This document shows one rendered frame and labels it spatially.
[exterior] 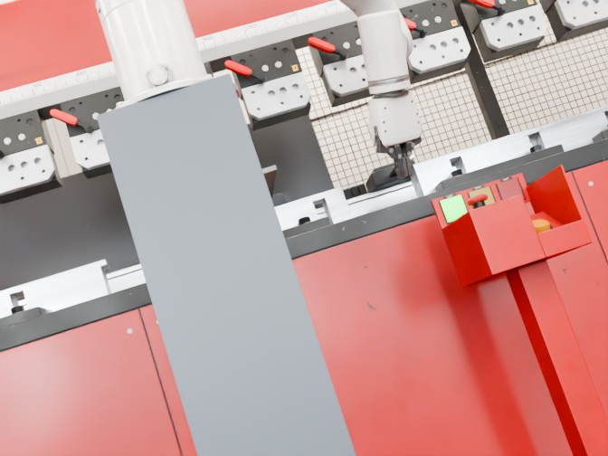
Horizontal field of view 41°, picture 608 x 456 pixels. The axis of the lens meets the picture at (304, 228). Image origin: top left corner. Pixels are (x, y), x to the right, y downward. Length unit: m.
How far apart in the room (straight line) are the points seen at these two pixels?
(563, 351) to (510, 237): 0.23
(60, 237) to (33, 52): 0.63
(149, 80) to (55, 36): 0.89
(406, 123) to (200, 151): 0.71
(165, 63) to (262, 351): 0.40
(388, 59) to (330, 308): 0.52
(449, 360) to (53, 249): 1.21
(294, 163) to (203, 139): 1.37
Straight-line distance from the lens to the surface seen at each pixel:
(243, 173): 1.02
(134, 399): 1.66
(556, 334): 1.52
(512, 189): 1.65
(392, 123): 1.64
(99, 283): 1.81
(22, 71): 1.96
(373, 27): 1.62
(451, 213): 1.59
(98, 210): 2.39
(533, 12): 2.08
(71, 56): 1.95
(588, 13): 2.13
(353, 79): 1.90
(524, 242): 1.47
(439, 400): 1.70
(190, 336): 1.00
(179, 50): 1.12
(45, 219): 2.41
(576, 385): 1.53
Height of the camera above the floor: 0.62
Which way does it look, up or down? 9 degrees up
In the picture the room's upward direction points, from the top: 19 degrees counter-clockwise
